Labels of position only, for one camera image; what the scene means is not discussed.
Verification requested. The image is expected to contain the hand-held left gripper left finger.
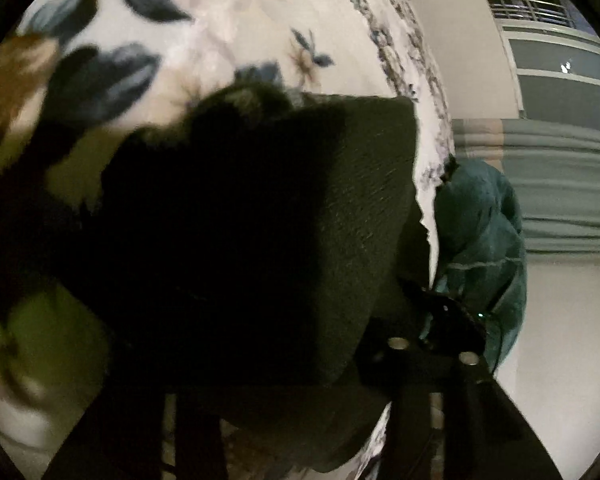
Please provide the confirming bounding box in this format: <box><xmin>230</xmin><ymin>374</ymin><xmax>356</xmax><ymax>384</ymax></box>
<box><xmin>42</xmin><ymin>375</ymin><xmax>232</xmax><ymax>480</ymax></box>

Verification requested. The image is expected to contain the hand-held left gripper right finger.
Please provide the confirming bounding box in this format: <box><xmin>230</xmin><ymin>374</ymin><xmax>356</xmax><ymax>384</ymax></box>
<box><xmin>359</xmin><ymin>334</ymin><xmax>565</xmax><ymax>480</ymax></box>

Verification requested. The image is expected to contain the black striped sweater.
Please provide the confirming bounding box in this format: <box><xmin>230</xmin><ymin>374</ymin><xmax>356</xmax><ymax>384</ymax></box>
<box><xmin>0</xmin><ymin>82</ymin><xmax>431</xmax><ymax>473</ymax></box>

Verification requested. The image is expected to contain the grey-green curtain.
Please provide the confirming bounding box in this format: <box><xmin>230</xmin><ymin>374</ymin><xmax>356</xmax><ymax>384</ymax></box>
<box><xmin>451</xmin><ymin>118</ymin><xmax>600</xmax><ymax>257</ymax></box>

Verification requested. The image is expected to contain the barred window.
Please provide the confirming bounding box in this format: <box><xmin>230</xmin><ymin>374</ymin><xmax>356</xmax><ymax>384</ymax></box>
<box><xmin>464</xmin><ymin>0</ymin><xmax>600</xmax><ymax>122</ymax></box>

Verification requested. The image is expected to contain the floral white bedsheet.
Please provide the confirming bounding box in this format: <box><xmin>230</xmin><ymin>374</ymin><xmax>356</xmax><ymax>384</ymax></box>
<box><xmin>0</xmin><ymin>0</ymin><xmax>457</xmax><ymax>480</ymax></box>

